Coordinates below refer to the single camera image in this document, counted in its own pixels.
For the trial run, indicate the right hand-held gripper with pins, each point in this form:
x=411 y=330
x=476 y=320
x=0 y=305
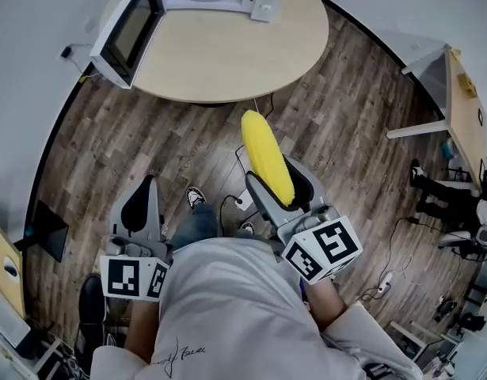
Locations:
x=326 y=248

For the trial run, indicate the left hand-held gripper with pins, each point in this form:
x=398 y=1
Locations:
x=124 y=275

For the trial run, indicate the yellow corn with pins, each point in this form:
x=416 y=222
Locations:
x=267 y=153

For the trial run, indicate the white microwave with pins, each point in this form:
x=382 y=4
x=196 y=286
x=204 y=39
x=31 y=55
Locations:
x=263 y=2

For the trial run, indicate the person's left forearm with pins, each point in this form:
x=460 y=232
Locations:
x=142 y=331

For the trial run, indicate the person's right forearm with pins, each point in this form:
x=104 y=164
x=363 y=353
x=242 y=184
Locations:
x=326 y=303

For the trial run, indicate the white power strip with plug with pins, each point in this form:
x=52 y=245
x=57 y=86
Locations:
x=243 y=202

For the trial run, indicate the person's left jeans leg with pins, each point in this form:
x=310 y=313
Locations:
x=195 y=228

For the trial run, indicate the person's left shoe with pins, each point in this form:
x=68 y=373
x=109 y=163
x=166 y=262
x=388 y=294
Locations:
x=195 y=197

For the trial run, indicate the person's shoe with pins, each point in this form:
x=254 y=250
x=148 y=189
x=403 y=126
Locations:
x=248 y=228
x=195 y=197

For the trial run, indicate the person's right shoe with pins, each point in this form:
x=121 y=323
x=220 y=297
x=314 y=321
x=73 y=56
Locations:
x=248 y=228

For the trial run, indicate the black flat monitor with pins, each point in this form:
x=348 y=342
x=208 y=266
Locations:
x=45 y=232

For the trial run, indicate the black chair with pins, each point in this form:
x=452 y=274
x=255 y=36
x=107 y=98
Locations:
x=92 y=311

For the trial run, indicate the person's white shirt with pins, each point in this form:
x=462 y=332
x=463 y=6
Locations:
x=235 y=311

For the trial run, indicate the long white power strip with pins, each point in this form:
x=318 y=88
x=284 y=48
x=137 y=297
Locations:
x=385 y=282

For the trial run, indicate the light wooden board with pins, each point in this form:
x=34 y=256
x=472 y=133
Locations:
x=5 y=248

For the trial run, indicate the teal container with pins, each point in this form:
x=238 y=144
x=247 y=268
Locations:
x=449 y=150

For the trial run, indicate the wooden table with white legs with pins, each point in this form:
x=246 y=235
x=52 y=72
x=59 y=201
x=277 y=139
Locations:
x=466 y=133

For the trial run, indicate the black bag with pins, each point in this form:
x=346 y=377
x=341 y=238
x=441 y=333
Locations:
x=470 y=324

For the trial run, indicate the black wall power adapter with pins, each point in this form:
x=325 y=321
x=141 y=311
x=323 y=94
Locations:
x=65 y=52

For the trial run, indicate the white metal frame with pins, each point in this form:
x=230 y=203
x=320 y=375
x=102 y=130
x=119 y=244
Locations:
x=405 y=337

